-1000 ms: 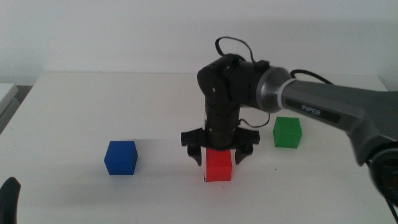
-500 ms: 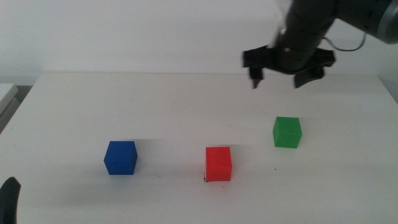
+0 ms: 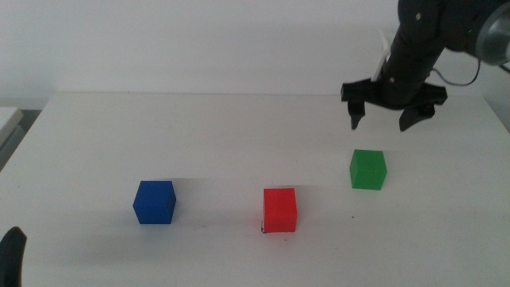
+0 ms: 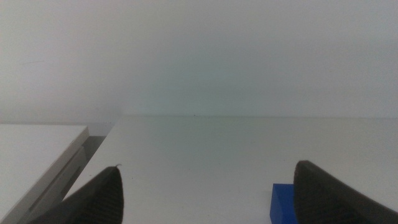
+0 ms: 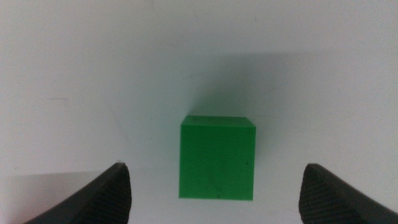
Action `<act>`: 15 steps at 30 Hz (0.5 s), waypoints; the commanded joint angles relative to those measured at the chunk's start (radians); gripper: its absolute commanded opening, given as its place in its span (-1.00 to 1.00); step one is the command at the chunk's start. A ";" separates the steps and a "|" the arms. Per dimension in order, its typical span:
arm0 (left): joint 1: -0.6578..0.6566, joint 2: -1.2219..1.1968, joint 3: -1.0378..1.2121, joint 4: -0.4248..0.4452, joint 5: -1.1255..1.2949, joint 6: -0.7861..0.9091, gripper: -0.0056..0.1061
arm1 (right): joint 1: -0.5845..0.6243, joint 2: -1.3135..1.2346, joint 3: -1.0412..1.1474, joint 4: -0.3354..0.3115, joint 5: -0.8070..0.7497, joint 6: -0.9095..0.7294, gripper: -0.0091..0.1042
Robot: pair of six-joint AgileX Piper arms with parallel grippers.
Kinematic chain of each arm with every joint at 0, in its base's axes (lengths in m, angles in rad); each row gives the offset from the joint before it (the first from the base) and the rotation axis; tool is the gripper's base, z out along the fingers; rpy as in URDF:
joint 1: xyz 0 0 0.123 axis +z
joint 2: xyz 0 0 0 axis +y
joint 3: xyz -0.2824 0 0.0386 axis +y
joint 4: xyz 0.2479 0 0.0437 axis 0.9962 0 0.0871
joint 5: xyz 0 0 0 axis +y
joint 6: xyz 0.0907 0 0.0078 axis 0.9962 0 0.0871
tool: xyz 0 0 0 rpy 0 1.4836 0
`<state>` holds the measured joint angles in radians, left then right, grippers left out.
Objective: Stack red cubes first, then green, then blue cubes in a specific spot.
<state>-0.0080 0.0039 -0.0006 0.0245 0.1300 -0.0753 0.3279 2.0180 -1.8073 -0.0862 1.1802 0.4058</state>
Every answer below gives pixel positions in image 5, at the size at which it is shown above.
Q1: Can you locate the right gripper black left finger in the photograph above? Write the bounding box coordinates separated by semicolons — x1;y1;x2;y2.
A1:
23;162;132;224

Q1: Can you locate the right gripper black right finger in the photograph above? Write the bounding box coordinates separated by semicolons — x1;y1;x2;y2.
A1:
298;163;398;224

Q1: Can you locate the green cube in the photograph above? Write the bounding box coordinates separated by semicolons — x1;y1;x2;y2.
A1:
178;114;257;202

